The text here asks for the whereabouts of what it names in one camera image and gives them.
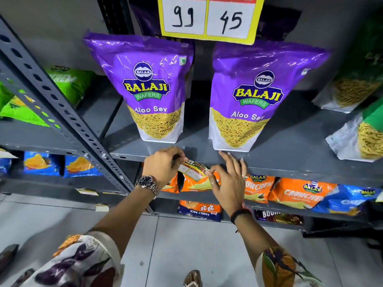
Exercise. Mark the person's right hand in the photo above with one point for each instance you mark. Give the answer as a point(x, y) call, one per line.
point(230, 188)

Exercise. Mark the person's left hand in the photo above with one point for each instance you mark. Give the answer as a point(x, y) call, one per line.
point(158, 167)

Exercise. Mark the person's right little finger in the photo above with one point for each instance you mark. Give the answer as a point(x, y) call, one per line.
point(243, 168)

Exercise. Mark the person's left fingers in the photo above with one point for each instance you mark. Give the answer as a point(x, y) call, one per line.
point(177, 154)

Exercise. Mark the person's right thumb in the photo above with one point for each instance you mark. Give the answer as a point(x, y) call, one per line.
point(211, 179)

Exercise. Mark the person's right middle finger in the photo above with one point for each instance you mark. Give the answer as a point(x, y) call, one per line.
point(226, 162)

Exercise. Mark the small printed shelf price tag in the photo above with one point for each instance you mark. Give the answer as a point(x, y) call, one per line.
point(194, 170)

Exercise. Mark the person's right forearm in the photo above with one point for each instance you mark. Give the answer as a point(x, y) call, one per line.
point(254, 236)

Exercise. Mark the person's left forearm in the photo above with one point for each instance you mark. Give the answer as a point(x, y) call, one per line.
point(125, 215)

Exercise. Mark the orange crisp packet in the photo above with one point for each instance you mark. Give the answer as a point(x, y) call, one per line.
point(194, 185)
point(172, 185)
point(258, 188)
point(296, 192)

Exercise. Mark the orange and blue biscuit pack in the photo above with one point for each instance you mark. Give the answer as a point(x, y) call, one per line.
point(199, 210)

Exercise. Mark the silver metal wristwatch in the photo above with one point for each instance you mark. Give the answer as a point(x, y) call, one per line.
point(148, 184)

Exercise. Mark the black wrist band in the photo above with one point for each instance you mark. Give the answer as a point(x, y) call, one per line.
point(239, 213)

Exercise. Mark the dark purple biscuit pack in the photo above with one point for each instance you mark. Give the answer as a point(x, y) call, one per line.
point(278, 217)

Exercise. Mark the purple noodle snack bag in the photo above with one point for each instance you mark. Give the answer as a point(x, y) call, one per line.
point(254, 95)
point(152, 86)

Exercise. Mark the white shelf edge label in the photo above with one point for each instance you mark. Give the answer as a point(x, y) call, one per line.
point(102, 207)
point(6, 154)
point(86, 191)

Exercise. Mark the blue crisp packet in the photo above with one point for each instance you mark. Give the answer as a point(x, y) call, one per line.
point(80, 167)
point(42, 164)
point(4, 167)
point(344, 200)

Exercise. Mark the person's sandalled foot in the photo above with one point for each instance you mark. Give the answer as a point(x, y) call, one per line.
point(193, 280)

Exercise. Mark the floral right sleeve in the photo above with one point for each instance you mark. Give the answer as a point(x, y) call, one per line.
point(284, 270)

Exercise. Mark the floral sleeve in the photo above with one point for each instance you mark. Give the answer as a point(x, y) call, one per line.
point(284, 270)
point(77, 263)

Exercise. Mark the green noodle snack bag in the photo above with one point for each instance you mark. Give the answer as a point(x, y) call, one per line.
point(362, 137)
point(356, 74)

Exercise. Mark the bright green snack bag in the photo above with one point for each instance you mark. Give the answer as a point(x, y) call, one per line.
point(74, 83)
point(21, 112)
point(4, 95)

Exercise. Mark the grey perforated rack upright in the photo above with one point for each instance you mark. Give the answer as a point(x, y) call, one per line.
point(51, 95)

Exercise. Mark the yellow handwritten price sign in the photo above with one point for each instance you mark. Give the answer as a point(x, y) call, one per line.
point(209, 17)

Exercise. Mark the floral left sleeve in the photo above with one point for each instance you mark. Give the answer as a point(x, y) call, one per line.
point(77, 263)

